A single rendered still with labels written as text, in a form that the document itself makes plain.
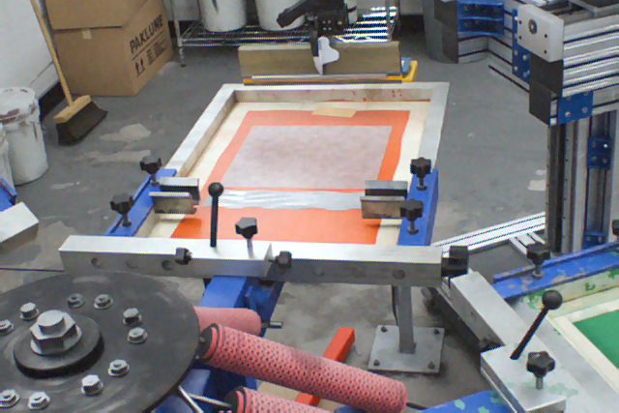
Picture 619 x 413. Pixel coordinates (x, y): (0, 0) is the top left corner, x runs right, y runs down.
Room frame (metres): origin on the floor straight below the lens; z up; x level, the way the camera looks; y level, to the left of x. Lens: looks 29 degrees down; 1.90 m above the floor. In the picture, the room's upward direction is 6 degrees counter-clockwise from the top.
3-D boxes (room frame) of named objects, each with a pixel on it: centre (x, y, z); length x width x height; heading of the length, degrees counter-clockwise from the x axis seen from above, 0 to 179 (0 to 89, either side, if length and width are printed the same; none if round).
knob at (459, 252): (1.28, -0.22, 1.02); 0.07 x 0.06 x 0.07; 165
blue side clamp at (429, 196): (1.50, -0.20, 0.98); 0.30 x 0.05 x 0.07; 165
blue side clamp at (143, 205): (1.65, 0.34, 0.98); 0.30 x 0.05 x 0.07; 165
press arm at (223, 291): (1.26, 0.15, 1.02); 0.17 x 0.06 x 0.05; 165
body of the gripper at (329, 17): (2.04, -0.09, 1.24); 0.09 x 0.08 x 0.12; 75
